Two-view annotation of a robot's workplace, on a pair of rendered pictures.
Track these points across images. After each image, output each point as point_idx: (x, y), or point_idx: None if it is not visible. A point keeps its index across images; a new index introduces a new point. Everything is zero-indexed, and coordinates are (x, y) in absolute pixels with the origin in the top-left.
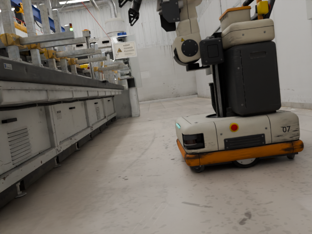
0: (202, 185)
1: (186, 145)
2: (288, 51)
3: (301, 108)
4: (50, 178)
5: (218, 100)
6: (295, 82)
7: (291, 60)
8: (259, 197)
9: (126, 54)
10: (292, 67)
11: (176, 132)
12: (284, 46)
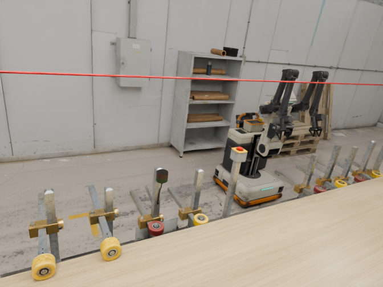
0: (288, 197)
1: (282, 189)
2: (40, 100)
3: (68, 157)
4: None
5: (256, 167)
6: (52, 132)
7: (45, 110)
8: (288, 186)
9: None
10: (48, 118)
11: (252, 196)
12: (30, 93)
